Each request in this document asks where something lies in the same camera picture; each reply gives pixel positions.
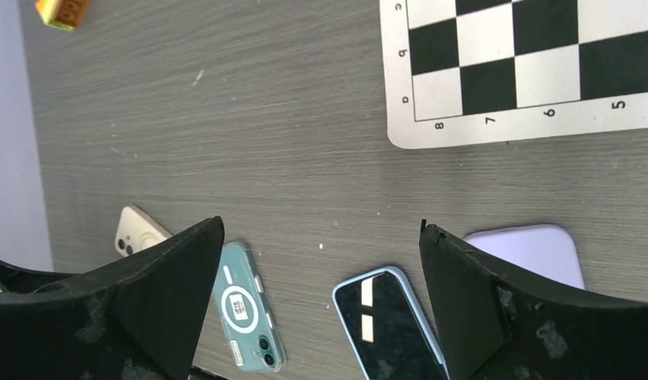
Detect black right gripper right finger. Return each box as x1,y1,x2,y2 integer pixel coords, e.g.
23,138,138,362
419,223,648,379

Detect black white chessboard mat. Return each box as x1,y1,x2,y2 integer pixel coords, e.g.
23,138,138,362
379,0,648,149

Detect teal phone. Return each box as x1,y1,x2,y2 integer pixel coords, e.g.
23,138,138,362
212,241,287,372

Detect cream cased phone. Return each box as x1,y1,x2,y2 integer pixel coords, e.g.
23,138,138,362
113,205,172,257

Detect yellow orange toy block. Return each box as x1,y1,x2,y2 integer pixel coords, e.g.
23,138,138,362
34,0,91,32

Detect light blue phone face up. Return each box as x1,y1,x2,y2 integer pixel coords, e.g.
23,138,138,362
332,266,449,379

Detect lilac phone case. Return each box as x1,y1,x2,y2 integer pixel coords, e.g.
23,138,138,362
464,224,585,290

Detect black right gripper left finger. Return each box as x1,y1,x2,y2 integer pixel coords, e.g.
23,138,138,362
0,217,225,379

